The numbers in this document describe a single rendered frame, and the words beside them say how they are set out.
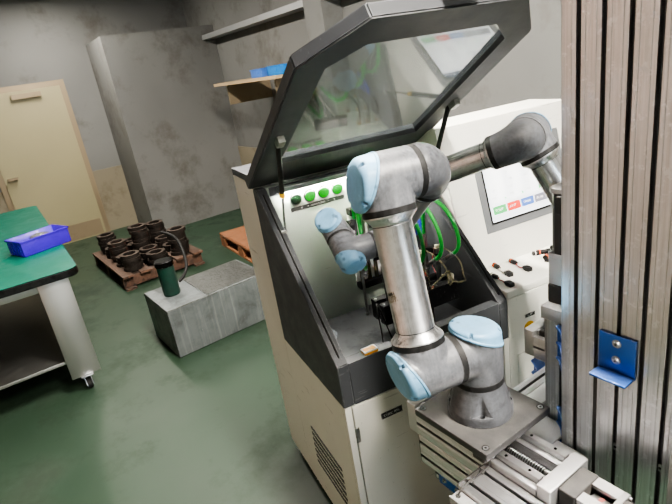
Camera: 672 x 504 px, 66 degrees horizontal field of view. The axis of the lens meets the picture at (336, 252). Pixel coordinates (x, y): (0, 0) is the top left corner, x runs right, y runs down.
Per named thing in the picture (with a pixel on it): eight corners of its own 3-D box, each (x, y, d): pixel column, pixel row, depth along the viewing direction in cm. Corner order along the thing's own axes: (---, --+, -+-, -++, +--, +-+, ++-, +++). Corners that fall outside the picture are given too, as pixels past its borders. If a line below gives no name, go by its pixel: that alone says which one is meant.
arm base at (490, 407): (527, 407, 121) (526, 371, 118) (484, 438, 114) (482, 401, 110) (477, 381, 133) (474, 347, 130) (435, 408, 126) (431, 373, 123)
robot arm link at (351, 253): (381, 252, 140) (364, 222, 146) (343, 263, 136) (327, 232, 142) (376, 268, 146) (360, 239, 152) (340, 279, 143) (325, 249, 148)
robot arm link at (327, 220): (319, 236, 142) (308, 214, 147) (334, 252, 151) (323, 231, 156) (343, 221, 141) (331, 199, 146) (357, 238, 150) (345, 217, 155)
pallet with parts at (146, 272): (168, 241, 672) (158, 206, 655) (206, 263, 567) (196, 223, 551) (95, 264, 626) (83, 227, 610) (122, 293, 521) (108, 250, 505)
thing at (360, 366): (355, 405, 172) (348, 363, 166) (349, 398, 175) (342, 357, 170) (500, 341, 194) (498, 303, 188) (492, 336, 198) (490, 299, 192)
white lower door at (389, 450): (377, 558, 194) (351, 408, 171) (374, 554, 196) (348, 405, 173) (510, 483, 217) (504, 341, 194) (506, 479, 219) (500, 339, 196)
